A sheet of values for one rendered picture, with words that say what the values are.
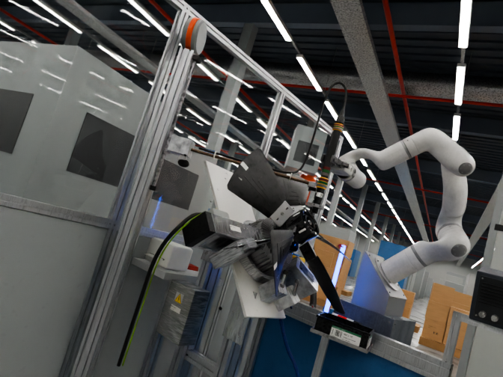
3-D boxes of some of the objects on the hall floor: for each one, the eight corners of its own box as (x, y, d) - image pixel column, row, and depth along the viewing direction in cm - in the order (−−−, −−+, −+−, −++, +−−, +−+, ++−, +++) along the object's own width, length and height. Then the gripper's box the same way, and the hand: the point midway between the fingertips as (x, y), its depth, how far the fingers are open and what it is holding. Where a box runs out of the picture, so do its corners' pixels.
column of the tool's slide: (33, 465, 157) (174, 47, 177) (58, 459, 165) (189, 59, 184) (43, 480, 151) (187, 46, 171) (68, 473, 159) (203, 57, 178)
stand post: (132, 488, 161) (216, 214, 173) (150, 482, 168) (230, 218, 180) (138, 496, 158) (224, 216, 170) (156, 488, 165) (236, 221, 177)
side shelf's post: (114, 455, 178) (171, 273, 187) (121, 452, 181) (177, 274, 190) (118, 460, 175) (177, 275, 184) (126, 458, 178) (183, 277, 187)
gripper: (331, 161, 186) (312, 147, 172) (364, 165, 175) (347, 151, 161) (326, 176, 185) (308, 164, 171) (360, 181, 175) (342, 168, 161)
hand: (328, 159), depth 168 cm, fingers closed on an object, 4 cm apart
